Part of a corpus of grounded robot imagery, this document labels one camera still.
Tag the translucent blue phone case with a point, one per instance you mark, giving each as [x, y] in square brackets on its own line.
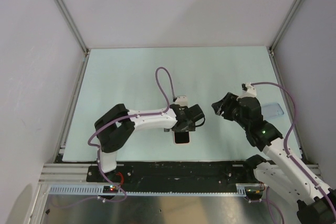
[272, 110]

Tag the white slotted cable duct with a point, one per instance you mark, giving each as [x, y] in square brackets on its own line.
[106, 190]

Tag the aluminium frame post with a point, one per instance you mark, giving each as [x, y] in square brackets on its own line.
[72, 25]
[289, 17]

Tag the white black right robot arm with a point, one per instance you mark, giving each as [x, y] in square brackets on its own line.
[291, 179]

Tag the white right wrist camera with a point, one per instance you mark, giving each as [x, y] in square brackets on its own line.
[248, 91]

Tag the aluminium front frame rail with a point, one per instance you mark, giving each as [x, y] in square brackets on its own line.
[64, 173]

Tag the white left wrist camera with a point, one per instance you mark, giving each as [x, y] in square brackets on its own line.
[181, 100]

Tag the left aluminium frame post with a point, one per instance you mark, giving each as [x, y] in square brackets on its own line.
[72, 25]

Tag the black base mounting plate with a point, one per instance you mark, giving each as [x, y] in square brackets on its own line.
[183, 177]

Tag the right aluminium frame post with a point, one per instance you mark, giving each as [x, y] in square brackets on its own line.
[289, 17]

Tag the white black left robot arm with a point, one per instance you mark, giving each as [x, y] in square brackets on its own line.
[116, 126]

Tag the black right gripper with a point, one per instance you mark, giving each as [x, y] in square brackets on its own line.
[224, 105]

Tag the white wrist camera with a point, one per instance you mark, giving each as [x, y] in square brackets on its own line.
[181, 100]
[248, 91]

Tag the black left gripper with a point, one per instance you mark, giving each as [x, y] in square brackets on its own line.
[190, 128]

